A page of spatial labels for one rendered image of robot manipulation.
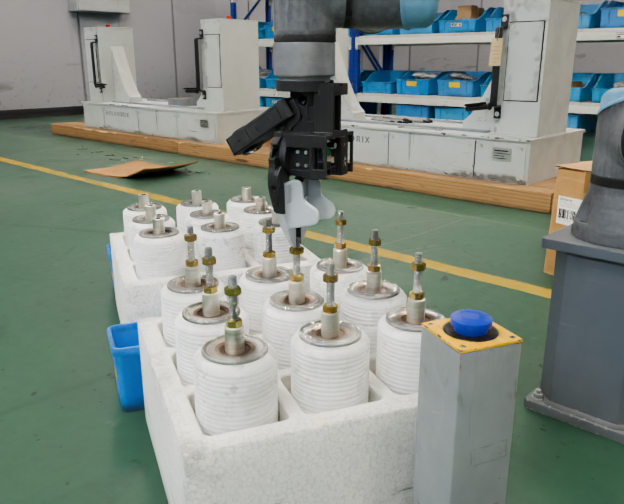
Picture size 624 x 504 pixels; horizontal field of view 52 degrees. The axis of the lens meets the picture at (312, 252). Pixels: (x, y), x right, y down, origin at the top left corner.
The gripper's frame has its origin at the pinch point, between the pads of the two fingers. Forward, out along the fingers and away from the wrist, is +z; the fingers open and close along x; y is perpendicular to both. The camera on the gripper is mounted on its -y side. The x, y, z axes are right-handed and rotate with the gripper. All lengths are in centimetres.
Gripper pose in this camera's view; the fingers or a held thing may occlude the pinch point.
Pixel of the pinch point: (292, 234)
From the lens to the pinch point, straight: 84.9
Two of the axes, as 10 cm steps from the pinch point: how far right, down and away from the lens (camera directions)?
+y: 8.6, 1.5, -5.0
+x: 5.2, -2.5, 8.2
